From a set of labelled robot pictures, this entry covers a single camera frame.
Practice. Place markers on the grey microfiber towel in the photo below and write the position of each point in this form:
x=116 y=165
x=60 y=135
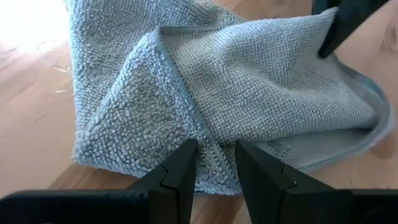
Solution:
x=248 y=77

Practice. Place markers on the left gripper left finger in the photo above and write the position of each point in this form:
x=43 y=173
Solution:
x=149 y=205

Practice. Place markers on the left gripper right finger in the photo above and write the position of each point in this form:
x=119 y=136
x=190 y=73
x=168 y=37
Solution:
x=295 y=205

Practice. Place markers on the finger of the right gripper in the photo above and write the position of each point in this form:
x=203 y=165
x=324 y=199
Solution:
x=348 y=18

